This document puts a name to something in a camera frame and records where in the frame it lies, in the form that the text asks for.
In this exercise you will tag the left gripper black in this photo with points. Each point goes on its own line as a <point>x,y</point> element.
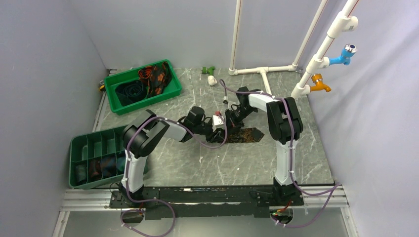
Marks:
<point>214,137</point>

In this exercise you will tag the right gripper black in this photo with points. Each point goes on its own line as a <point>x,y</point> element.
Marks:
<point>232,125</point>

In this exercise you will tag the brown patterned necktie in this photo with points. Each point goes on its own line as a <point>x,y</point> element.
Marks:
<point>246,135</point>

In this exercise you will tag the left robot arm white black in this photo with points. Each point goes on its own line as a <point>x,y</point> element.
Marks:
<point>142,136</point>

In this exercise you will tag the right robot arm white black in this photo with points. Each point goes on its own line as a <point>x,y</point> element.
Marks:
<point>285,126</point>

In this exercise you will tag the white pipe fitting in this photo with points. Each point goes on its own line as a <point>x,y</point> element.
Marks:
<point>212,80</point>

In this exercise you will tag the green open tray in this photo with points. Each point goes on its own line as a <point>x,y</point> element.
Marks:
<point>111,82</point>

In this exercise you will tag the green pipe fitting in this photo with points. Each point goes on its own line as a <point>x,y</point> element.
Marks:
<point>208,70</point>

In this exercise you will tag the orange black tie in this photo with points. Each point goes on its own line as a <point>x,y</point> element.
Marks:
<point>156,77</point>

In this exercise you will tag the dark teal tie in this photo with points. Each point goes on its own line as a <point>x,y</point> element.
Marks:
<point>131,92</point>

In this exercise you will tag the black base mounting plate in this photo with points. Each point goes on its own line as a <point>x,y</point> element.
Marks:
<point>258,201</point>

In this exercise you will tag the orange faucet tap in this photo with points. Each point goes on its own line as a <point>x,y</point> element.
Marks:
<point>319,85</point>

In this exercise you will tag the rolled dark green tie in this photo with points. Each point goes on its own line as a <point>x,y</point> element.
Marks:
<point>120,164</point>

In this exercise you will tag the rolled navy plaid tie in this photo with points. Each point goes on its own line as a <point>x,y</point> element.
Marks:
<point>108,167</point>

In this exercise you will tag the green compartment organizer tray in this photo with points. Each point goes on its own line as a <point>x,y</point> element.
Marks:
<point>95,145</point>

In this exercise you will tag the rolled dark red tie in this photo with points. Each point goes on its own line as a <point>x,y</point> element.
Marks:
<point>94,170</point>

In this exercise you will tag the blue faucet tap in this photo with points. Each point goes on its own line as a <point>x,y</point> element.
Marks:
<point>345,57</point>

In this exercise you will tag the rolled black tie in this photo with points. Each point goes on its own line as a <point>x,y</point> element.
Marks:
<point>81,174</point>

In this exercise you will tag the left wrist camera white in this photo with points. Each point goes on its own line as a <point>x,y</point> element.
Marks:
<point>218,121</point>

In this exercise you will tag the aluminium rail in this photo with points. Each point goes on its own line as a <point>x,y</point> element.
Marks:
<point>102,200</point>

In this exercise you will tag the white pvc pipe frame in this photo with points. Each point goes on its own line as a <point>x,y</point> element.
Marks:
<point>343,22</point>

